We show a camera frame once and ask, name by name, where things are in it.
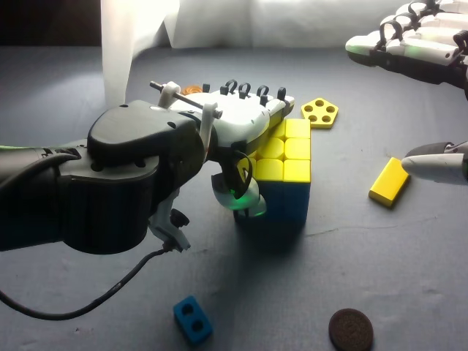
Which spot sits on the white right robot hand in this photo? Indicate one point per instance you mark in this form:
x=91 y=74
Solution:
x=420 y=47

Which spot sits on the multicolour magic cube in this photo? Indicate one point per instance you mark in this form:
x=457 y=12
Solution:
x=296 y=164

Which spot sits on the yellow pentagon block with holes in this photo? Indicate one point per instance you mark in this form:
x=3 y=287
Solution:
x=319 y=122

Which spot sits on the yellow rectangular block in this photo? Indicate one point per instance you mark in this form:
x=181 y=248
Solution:
x=389 y=181

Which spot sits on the white backdrop sheet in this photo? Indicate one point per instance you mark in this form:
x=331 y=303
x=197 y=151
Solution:
x=256 y=22

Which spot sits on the grey table cloth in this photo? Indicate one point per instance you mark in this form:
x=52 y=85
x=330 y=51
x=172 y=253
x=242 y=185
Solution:
x=329 y=256

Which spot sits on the orange swirl toy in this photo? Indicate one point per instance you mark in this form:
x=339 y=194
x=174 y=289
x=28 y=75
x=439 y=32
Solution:
x=192 y=89

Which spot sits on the chocolate sandwich cookie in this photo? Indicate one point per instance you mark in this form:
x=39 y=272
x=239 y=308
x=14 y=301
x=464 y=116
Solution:
x=351 y=331

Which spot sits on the blue two-hole block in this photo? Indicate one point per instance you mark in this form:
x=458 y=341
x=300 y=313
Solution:
x=183 y=321

